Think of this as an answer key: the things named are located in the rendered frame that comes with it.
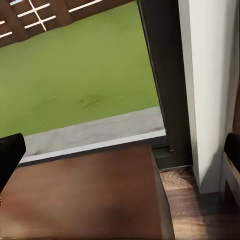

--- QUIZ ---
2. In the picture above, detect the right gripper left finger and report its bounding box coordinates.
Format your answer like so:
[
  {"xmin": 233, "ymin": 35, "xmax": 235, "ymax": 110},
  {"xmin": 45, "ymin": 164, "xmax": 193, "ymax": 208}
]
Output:
[{"xmin": 0, "ymin": 133, "xmax": 26, "ymax": 193}]

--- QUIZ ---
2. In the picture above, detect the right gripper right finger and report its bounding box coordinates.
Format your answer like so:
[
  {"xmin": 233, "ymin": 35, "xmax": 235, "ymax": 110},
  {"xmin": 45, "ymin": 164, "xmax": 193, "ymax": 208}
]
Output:
[{"xmin": 223, "ymin": 133, "xmax": 240, "ymax": 173}]

